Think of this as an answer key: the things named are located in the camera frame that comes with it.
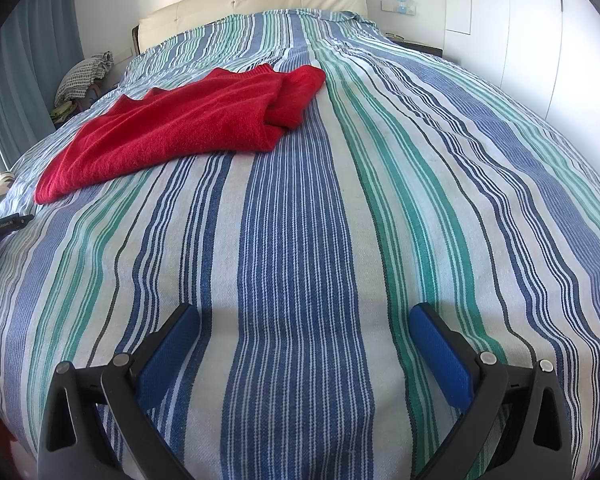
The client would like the red knit sweater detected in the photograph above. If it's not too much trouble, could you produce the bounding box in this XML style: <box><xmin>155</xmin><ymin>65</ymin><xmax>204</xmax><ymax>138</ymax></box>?
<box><xmin>34</xmin><ymin>64</ymin><xmax>326</xmax><ymax>205</ymax></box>

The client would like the dark wooden nightstand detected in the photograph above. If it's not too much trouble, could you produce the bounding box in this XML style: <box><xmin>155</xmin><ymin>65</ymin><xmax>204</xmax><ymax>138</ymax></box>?
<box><xmin>385</xmin><ymin>32</ymin><xmax>443</xmax><ymax>58</ymax></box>

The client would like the white wall socket panel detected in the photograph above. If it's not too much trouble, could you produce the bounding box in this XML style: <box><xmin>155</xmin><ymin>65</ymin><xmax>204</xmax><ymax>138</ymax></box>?
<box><xmin>380</xmin><ymin>0</ymin><xmax>417</xmax><ymax>16</ymax></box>

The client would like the white wardrobe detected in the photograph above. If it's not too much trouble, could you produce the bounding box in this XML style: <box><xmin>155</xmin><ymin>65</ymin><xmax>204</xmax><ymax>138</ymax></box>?
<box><xmin>443</xmin><ymin>0</ymin><xmax>600</xmax><ymax>175</ymax></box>

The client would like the teal curtain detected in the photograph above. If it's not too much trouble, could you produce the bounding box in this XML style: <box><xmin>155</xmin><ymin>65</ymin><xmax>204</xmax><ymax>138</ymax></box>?
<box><xmin>0</xmin><ymin>0</ymin><xmax>83</xmax><ymax>170</ymax></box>

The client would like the cream padded headboard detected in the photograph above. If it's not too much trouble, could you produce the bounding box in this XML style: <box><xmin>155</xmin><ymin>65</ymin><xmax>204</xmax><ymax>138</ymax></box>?
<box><xmin>132</xmin><ymin>0</ymin><xmax>367</xmax><ymax>54</ymax></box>

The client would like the striped blue green bedspread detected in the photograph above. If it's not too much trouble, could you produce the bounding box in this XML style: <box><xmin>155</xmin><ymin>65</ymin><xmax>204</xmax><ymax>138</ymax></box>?
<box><xmin>0</xmin><ymin>10</ymin><xmax>600</xmax><ymax>479</ymax></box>

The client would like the pile of clothes on chair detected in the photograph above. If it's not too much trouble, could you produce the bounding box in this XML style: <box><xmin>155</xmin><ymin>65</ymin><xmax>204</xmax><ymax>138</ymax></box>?
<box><xmin>53</xmin><ymin>51</ymin><xmax>114</xmax><ymax>112</ymax></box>

